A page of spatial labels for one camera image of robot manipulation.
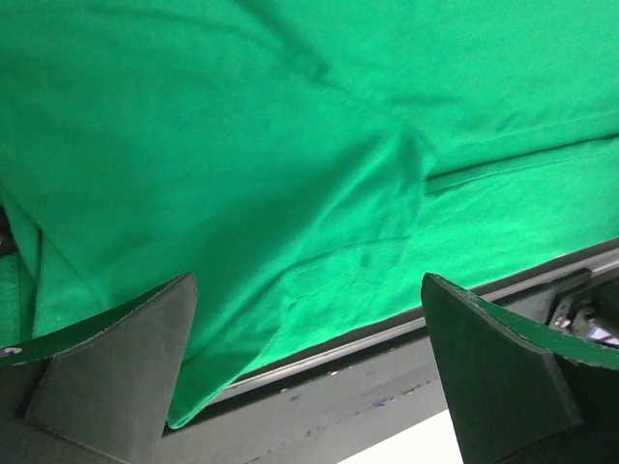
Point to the dark left gripper right finger tip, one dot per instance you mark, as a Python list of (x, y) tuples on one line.
[(517, 390)]

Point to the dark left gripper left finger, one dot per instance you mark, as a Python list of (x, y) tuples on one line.
[(98, 391)]

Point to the green t shirt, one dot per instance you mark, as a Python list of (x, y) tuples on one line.
[(308, 162)]

